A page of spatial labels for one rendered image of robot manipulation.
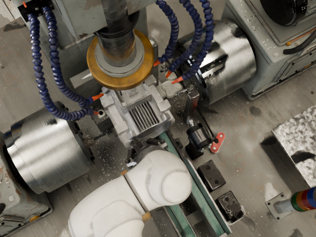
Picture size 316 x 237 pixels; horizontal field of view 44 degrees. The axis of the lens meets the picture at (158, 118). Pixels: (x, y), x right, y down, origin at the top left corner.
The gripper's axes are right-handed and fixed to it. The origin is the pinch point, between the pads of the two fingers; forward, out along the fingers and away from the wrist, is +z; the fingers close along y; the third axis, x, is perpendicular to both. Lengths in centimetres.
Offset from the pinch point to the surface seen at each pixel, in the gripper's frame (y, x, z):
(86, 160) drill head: 16.3, -2.7, 1.9
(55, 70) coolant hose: 10.6, -31.5, -15.5
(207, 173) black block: -18.1, 26.4, 12.9
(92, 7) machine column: -2, -40, -40
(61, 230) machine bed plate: 37.7, 21.6, 22.5
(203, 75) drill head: -27.9, -9.1, 0.1
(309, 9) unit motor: -62, -14, -12
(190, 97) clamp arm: -18.3, -8.1, -12.2
